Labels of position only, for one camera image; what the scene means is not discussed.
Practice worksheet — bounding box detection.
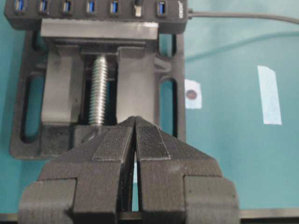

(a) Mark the black USB plug with cable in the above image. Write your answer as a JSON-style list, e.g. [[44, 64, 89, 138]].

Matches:
[[134, 0, 143, 17]]

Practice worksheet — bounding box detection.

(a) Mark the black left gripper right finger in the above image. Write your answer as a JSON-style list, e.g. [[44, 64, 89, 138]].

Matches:
[[135, 117, 240, 224]]

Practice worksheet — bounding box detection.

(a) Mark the blue tape bottom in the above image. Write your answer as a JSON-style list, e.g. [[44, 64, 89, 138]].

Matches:
[[257, 65, 282, 125]]

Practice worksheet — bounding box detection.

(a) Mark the black bench vise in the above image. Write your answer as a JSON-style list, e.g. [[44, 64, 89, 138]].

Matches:
[[9, 19, 186, 160]]

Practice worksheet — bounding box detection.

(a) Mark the grey hub cable front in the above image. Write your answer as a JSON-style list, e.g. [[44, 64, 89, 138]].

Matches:
[[186, 8, 299, 25]]

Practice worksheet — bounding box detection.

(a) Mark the white tape with dark dot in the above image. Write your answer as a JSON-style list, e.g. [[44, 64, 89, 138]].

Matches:
[[185, 79, 202, 109]]

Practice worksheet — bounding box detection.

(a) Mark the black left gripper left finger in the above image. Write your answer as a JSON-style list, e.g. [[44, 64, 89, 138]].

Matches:
[[18, 117, 135, 224]]

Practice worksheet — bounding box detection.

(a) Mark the black left USB hub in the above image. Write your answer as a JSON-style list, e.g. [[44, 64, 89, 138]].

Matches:
[[4, 0, 188, 34]]

